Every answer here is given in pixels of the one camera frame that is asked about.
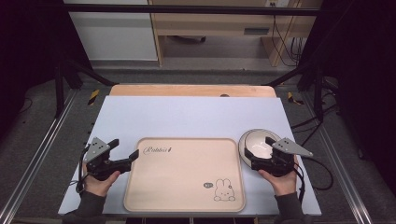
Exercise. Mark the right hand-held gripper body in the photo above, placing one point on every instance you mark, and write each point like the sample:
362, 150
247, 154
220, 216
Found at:
280, 161

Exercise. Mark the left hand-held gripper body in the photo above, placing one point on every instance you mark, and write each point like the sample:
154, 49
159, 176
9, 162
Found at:
99, 163

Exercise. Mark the white bowl with dark rim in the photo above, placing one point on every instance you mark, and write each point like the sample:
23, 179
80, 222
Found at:
260, 146

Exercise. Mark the beige tray with rabbit print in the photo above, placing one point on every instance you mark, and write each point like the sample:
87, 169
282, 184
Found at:
180, 177

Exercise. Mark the person's right hand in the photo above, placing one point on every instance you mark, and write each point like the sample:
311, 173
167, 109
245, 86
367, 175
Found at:
285, 184

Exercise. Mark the person's left hand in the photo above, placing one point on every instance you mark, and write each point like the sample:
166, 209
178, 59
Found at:
97, 186

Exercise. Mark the yellow and black tape strip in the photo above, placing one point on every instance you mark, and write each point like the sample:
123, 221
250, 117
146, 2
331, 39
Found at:
292, 98
93, 97

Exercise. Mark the black metal stand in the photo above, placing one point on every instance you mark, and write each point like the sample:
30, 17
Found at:
317, 93
59, 90

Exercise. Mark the wooden table board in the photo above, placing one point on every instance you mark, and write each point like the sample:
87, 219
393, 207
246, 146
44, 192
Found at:
186, 90

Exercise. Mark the white cabinet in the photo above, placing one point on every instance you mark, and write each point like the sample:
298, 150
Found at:
115, 37

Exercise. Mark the black curtain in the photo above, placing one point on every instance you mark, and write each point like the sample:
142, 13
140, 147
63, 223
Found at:
28, 46
364, 77

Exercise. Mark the light wooden desk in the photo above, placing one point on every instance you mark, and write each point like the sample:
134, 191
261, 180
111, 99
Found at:
214, 23

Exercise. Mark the black horizontal bar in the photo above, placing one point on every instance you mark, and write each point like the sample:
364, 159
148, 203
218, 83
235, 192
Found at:
186, 9

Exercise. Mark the aluminium rail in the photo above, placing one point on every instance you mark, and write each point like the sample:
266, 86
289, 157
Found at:
34, 161
342, 174

